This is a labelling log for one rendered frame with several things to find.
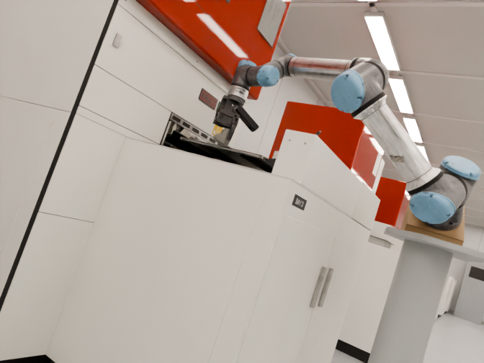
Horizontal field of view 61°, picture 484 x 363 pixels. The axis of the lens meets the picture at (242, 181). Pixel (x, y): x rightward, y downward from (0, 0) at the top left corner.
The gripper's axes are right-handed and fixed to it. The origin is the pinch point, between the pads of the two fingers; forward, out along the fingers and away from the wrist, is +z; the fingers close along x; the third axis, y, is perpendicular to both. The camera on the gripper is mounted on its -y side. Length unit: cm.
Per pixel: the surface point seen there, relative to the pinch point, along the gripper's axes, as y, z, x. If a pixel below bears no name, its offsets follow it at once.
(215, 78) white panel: 11.0, -28.0, -10.7
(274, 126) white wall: -117, -101, -335
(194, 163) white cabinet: 13.8, 12.2, 35.2
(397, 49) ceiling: -169, -184, -193
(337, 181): -31.3, 1.7, 35.4
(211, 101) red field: 9.4, -18.7, -11.8
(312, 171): -16, 4, 50
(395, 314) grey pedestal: -65, 36, 37
